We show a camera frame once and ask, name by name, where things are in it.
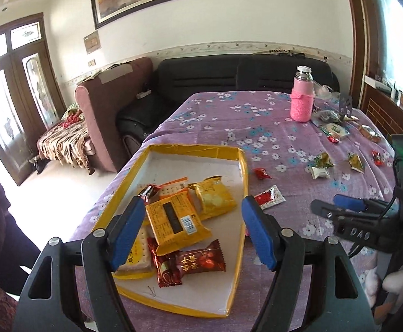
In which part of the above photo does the brown patterned blanket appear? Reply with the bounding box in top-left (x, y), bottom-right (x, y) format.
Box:
top-left (36, 109), bottom-right (95, 176)

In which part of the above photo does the orange cracker packet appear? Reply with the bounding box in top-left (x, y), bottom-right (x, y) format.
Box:
top-left (157, 177), bottom-right (197, 211)

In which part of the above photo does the brown-red gold-lettered snack packet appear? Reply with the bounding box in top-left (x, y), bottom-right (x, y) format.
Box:
top-left (175, 239), bottom-right (226, 284)

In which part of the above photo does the white and red snack packet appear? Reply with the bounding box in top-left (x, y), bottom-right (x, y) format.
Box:
top-left (257, 185), bottom-right (285, 210)

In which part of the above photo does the wooden glass door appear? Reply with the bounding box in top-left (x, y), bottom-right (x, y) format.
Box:
top-left (0, 12), bottom-right (68, 186)

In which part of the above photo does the dark plastic bag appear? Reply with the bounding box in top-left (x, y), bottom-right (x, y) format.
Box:
top-left (311, 110), bottom-right (342, 125)

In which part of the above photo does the grey phone stand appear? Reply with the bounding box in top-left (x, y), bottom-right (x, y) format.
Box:
top-left (338, 95), bottom-right (355, 120)

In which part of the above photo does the wooden window frame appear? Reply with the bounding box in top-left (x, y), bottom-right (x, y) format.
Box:
top-left (343, 0), bottom-right (373, 108)

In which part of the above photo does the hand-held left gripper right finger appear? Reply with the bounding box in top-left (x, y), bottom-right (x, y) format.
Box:
top-left (242, 195), bottom-right (375, 332)

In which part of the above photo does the yellow-edged white cardboard tray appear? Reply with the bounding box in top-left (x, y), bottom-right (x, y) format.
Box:
top-left (69, 144), bottom-right (249, 319)

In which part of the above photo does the purple floral tablecloth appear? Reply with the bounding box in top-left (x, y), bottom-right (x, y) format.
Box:
top-left (69, 90), bottom-right (403, 332)

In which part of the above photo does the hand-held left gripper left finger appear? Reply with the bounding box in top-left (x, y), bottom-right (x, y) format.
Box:
top-left (13, 195), bottom-right (146, 332)

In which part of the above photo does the yellow label cracker packet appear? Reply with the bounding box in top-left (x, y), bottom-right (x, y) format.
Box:
top-left (113, 226), bottom-right (156, 281)

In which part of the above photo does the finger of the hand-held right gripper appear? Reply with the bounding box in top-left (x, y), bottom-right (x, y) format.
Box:
top-left (310, 199), bottom-right (382, 225)
top-left (333, 194), bottom-right (394, 215)

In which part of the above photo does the black sofa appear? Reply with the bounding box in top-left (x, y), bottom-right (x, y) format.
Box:
top-left (116, 55), bottom-right (340, 150)

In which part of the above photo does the small wall plaque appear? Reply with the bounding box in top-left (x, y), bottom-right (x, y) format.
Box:
top-left (83, 30), bottom-right (101, 55)

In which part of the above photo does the green and gold small packet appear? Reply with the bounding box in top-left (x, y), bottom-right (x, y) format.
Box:
top-left (313, 152), bottom-right (335, 168)

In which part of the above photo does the green and white packet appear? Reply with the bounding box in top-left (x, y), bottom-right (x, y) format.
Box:
top-left (321, 122), bottom-right (351, 139)

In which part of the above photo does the pink bottle with knitted sleeve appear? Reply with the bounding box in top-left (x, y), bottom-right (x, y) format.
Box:
top-left (289, 65), bottom-right (316, 123)

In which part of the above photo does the brown foil packet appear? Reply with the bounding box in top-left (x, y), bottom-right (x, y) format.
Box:
top-left (357, 124), bottom-right (382, 142)

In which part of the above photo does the gold foil snack packet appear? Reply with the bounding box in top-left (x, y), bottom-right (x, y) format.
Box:
top-left (188, 176), bottom-right (238, 221)

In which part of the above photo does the person's dark clothing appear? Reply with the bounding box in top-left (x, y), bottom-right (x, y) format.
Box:
top-left (0, 155), bottom-right (40, 286)

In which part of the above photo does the dark red round-print packet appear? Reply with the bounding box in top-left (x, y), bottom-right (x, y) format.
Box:
top-left (148, 237), bottom-right (183, 288)

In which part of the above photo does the dark green gold packet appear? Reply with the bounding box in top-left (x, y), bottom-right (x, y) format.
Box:
top-left (347, 152), bottom-right (367, 173)

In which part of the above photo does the person's right forearm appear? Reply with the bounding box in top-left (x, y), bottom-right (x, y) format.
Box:
top-left (363, 259), bottom-right (403, 309)

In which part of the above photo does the orange packet with barcode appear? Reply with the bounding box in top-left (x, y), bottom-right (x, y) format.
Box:
top-left (145, 191), bottom-right (213, 257)

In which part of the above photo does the maroon armchair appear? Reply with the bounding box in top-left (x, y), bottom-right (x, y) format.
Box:
top-left (75, 57), bottom-right (154, 174)

